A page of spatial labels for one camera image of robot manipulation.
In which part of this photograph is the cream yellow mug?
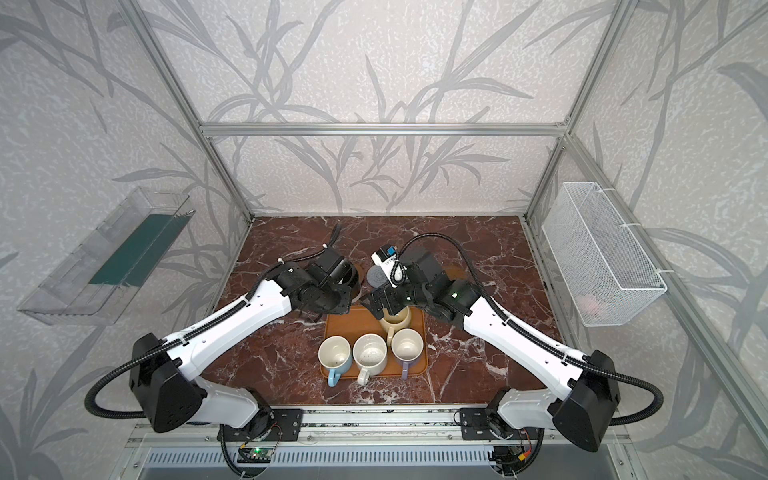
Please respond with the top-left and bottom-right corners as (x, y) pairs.
(379, 307), (412, 346)

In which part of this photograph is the black mug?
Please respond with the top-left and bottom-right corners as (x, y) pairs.
(338, 260), (361, 304)

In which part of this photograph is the grey round felt coaster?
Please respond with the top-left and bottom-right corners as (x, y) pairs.
(366, 265), (389, 289)

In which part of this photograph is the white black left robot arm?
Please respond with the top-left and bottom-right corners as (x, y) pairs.
(129, 263), (360, 438)

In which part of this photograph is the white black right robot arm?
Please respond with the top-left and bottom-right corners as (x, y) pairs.
(361, 280), (620, 452)

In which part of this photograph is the orange brown serving tray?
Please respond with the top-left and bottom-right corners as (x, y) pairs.
(325, 305), (428, 380)

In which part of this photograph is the pink object in basket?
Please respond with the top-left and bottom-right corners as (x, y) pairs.
(577, 293), (605, 318)

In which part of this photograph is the green circuit board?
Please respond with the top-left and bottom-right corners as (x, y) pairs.
(237, 444), (277, 464)

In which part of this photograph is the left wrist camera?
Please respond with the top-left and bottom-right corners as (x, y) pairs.
(315, 247), (353, 284)

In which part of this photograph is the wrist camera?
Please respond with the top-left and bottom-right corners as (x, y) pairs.
(370, 244), (448, 288)
(315, 247), (353, 284)

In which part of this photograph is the white mug purple handle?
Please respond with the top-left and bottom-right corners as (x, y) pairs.
(390, 328), (424, 379)

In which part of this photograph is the white mug blue handle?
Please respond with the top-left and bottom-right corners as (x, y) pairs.
(318, 336), (353, 387)

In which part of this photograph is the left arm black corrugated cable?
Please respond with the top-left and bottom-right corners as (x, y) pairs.
(83, 221), (343, 420)

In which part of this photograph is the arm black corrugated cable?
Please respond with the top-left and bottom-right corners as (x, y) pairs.
(389, 232), (665, 427)
(83, 221), (343, 420)

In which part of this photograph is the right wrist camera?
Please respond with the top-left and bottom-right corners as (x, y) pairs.
(370, 244), (448, 288)

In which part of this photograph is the white mug cream handle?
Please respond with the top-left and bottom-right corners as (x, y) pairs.
(353, 333), (388, 386)

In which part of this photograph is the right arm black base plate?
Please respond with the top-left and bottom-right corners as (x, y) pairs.
(453, 407), (544, 441)

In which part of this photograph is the aluminium front rail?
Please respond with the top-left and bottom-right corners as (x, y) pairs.
(126, 404), (632, 448)

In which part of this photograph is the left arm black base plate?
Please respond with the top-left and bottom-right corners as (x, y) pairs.
(217, 408), (303, 443)

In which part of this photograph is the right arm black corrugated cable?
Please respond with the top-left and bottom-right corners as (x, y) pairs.
(389, 232), (665, 427)

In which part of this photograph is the white wire mesh basket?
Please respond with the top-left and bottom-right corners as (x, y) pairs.
(542, 182), (667, 327)

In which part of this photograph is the aluminium frame back crossbar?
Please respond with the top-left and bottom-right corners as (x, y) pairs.
(200, 123), (566, 137)

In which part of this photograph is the clear plastic wall bin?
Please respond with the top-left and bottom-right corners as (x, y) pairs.
(18, 187), (195, 326)

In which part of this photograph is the aluminium frame corner post left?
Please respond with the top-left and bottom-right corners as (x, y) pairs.
(117, 0), (254, 222)

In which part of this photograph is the aluminium frame corner post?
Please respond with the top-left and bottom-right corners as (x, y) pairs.
(117, 0), (254, 222)
(523, 0), (638, 224)

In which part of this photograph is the aluminium frame corner post right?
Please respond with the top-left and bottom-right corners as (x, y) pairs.
(523, 0), (638, 224)

